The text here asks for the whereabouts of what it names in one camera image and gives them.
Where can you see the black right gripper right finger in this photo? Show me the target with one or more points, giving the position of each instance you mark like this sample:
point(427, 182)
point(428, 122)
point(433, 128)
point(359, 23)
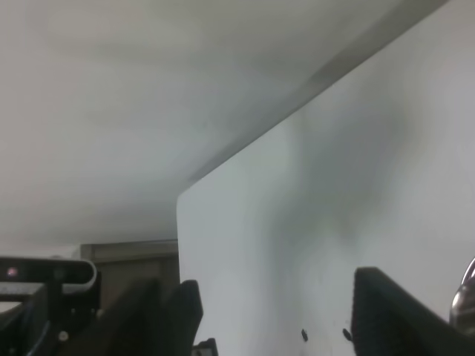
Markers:
point(386, 320)

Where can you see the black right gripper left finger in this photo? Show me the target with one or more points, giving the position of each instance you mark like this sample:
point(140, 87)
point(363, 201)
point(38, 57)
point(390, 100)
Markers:
point(145, 321)

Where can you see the stainless steel teapot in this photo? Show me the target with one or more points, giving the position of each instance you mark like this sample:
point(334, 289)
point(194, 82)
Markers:
point(462, 313)

